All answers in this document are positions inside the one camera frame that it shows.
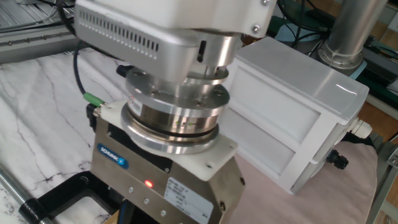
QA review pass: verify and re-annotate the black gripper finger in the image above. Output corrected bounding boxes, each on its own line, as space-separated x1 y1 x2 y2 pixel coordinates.
119 198 137 224

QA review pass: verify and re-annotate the silver Schunk gripper body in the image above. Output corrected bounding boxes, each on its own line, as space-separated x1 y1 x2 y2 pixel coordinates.
90 100 246 224

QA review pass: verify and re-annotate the wooden miniature sliding window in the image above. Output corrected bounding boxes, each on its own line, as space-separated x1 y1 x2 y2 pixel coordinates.
104 210 121 224

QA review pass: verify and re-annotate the silver force torque sensor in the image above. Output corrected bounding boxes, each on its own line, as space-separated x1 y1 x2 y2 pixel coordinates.
120 67 231 156

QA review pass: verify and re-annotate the black C-clamp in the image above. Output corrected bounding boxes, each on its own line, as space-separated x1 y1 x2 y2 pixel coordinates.
0 164 125 224

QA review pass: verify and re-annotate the marble print tablecloth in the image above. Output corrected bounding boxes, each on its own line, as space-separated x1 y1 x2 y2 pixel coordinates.
0 46 379 224

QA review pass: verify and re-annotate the white vented wrist box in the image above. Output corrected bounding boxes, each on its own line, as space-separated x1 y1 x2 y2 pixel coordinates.
73 0 277 84

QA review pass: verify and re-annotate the ribbed aluminium plate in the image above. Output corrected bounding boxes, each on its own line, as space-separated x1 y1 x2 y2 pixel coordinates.
0 0 75 32

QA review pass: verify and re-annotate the black cable with green connector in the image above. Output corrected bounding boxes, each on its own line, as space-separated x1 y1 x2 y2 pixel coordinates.
73 40 106 108

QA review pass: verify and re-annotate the aluminium linear rail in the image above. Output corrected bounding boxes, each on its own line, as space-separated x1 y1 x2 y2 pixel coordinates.
0 24 78 65

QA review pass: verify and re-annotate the white electrical enclosure box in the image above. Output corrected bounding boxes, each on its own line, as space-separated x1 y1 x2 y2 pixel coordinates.
217 36 370 195

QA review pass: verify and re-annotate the black cable gland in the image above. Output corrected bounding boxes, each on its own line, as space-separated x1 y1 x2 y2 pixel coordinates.
325 149 349 170

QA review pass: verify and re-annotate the white cable gland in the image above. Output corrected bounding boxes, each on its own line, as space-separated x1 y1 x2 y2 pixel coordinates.
347 117 373 140

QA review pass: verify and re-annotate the aluminium frame profile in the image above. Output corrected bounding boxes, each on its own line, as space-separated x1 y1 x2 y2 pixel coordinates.
365 133 398 224

